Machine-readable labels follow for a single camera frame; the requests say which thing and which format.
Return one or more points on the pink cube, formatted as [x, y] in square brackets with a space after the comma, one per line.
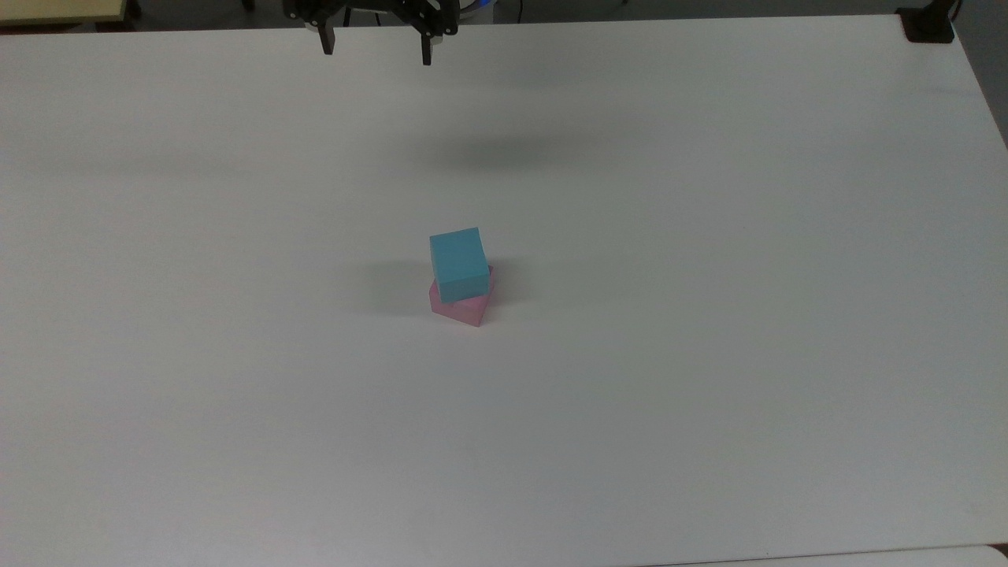
[465, 309]

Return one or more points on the yellow wooden table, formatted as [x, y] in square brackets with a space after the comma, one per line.
[59, 9]

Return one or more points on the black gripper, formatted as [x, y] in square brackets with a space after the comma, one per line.
[370, 6]

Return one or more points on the blue cube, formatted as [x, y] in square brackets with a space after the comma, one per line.
[458, 263]

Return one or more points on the black table clamp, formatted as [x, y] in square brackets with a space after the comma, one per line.
[928, 22]

